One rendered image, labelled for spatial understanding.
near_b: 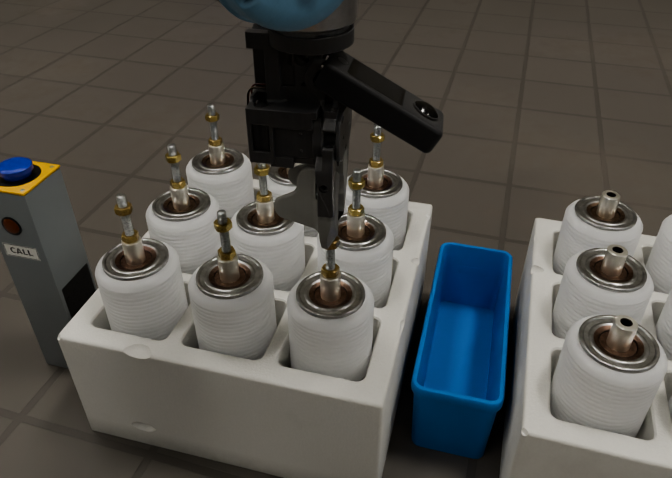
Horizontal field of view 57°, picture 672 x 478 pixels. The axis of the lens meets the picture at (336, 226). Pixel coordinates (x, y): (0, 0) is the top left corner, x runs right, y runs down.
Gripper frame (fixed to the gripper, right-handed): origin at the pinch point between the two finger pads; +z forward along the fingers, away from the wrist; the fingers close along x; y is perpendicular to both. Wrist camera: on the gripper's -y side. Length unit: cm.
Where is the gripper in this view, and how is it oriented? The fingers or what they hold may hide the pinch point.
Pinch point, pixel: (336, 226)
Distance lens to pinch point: 61.3
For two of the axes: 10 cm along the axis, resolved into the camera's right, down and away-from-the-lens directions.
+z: 0.0, 8.1, 5.9
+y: -9.9, -1.0, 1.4
